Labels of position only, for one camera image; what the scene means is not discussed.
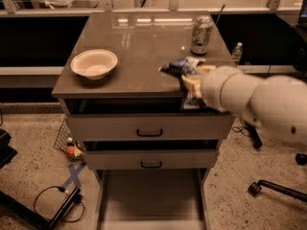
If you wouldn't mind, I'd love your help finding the blue chip bag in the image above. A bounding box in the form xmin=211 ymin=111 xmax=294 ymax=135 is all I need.
xmin=158 ymin=57 xmax=205 ymax=109

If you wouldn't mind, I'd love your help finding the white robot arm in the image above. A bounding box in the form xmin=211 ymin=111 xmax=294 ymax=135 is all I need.
xmin=181 ymin=66 xmax=307 ymax=145

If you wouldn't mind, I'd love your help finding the grey drawer cabinet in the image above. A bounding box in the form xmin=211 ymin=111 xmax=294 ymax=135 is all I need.
xmin=53 ymin=11 xmax=231 ymax=230

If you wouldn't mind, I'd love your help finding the open bottom drawer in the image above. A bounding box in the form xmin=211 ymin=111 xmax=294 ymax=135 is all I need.
xmin=93 ymin=169 xmax=209 ymax=230

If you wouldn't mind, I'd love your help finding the clear water bottle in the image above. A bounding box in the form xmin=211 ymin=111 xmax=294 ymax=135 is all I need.
xmin=231 ymin=42 xmax=243 ymax=64

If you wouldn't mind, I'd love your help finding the green soda can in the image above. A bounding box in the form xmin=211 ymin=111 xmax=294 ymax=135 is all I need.
xmin=190 ymin=15 xmax=213 ymax=55

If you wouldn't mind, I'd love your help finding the black table leg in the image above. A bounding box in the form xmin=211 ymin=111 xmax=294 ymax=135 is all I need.
xmin=244 ymin=122 xmax=262 ymax=149

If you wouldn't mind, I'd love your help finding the white paper bowl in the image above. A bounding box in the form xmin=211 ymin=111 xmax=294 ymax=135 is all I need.
xmin=70 ymin=49 xmax=118 ymax=80

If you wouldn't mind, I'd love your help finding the black chair leg with caster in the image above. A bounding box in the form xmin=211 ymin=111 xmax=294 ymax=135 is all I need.
xmin=248 ymin=180 xmax=307 ymax=202

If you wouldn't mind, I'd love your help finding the orange bottle in basket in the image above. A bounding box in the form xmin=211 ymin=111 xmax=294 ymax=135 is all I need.
xmin=66 ymin=137 xmax=75 ymax=157

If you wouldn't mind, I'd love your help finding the blue tape cross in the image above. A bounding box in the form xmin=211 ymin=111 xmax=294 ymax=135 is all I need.
xmin=62 ymin=163 xmax=85 ymax=189

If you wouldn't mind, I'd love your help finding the black stand base left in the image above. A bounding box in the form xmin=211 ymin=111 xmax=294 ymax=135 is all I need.
xmin=0 ymin=186 xmax=83 ymax=230

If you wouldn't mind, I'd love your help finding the middle drawer with black handle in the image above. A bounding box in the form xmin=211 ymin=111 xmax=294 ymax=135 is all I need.
xmin=83 ymin=149 xmax=217 ymax=170

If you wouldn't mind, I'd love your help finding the drawer with black handle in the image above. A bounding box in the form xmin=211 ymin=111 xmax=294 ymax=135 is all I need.
xmin=83 ymin=149 xmax=217 ymax=170
xmin=66 ymin=114 xmax=234 ymax=142

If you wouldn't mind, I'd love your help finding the top drawer with black handle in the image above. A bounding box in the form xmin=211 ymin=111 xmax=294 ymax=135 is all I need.
xmin=66 ymin=114 xmax=234 ymax=142

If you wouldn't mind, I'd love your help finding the wire mesh basket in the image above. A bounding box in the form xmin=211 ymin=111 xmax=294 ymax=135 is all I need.
xmin=54 ymin=121 xmax=83 ymax=161

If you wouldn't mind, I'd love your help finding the black cable on floor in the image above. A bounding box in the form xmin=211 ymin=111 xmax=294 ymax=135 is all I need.
xmin=33 ymin=185 xmax=86 ymax=223

